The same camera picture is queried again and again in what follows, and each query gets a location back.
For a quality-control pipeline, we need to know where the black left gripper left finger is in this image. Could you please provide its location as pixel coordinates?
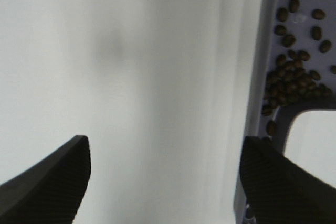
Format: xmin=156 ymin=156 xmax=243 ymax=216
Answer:
xmin=1 ymin=135 xmax=91 ymax=223

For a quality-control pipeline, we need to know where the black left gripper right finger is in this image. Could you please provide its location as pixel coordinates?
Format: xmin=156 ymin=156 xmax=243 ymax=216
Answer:
xmin=239 ymin=136 xmax=335 ymax=223

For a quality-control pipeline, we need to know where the pile of coffee beans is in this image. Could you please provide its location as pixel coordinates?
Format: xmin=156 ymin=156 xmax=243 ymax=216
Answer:
xmin=261 ymin=0 xmax=336 ymax=137

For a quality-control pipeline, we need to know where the purple plastic dustpan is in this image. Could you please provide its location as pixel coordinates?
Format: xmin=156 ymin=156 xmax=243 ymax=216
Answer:
xmin=234 ymin=0 xmax=335 ymax=223

